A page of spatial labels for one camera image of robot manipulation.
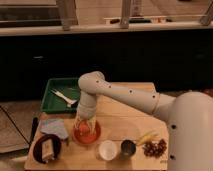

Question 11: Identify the dark round plate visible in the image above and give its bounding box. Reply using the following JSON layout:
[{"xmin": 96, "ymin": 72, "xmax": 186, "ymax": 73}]
[{"xmin": 33, "ymin": 134, "xmax": 61, "ymax": 164}]

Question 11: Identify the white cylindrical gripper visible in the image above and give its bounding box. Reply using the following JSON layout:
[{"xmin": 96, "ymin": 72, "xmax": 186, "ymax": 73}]
[{"xmin": 73, "ymin": 91, "xmax": 97, "ymax": 134}]

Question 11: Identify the metal cup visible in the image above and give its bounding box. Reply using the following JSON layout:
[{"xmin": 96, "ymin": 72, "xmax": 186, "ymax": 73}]
[{"xmin": 120, "ymin": 139, "xmax": 136, "ymax": 157}]

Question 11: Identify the white plastic fork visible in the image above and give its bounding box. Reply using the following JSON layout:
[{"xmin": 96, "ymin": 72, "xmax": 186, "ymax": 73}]
[{"xmin": 51, "ymin": 89, "xmax": 77, "ymax": 107}]

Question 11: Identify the orange apple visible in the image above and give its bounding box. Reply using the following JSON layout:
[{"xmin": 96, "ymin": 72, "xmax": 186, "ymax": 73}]
[{"xmin": 79, "ymin": 121, "xmax": 90, "ymax": 135}]

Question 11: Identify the wooden table board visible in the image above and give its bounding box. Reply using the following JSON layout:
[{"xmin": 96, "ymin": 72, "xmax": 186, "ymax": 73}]
[{"xmin": 24, "ymin": 96, "xmax": 168, "ymax": 171}]

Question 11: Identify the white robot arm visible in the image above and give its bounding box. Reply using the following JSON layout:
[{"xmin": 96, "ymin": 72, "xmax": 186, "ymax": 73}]
[{"xmin": 77, "ymin": 71, "xmax": 213, "ymax": 171}]

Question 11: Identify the yellow banana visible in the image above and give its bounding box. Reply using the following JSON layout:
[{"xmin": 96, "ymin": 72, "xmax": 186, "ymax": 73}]
[{"xmin": 136, "ymin": 132, "xmax": 157, "ymax": 146}]

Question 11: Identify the black handled knife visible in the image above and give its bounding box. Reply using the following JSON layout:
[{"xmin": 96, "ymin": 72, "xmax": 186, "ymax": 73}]
[{"xmin": 30, "ymin": 117, "xmax": 38, "ymax": 145}]

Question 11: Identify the bunch of dark grapes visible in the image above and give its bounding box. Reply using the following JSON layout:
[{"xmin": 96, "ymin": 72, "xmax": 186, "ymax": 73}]
[{"xmin": 143, "ymin": 139, "xmax": 167, "ymax": 158}]

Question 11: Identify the blue-grey cloth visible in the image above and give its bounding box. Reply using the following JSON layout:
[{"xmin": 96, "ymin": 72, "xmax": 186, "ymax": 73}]
[{"xmin": 40, "ymin": 119, "xmax": 69, "ymax": 140}]

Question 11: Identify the white cup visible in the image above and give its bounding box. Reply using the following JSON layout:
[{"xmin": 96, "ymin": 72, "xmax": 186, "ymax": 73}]
[{"xmin": 98, "ymin": 140, "xmax": 118, "ymax": 161}]

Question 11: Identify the red bowl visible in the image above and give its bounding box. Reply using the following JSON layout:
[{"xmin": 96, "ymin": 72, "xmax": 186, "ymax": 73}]
[{"xmin": 72, "ymin": 120, "xmax": 101, "ymax": 145}]

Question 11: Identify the tan sponge block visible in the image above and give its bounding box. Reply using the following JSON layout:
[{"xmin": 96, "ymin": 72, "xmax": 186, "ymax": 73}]
[{"xmin": 42, "ymin": 139, "xmax": 54, "ymax": 162}]

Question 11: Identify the green plastic tray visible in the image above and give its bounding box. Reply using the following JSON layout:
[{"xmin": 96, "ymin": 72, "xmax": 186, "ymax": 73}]
[{"xmin": 41, "ymin": 78, "xmax": 80, "ymax": 114}]

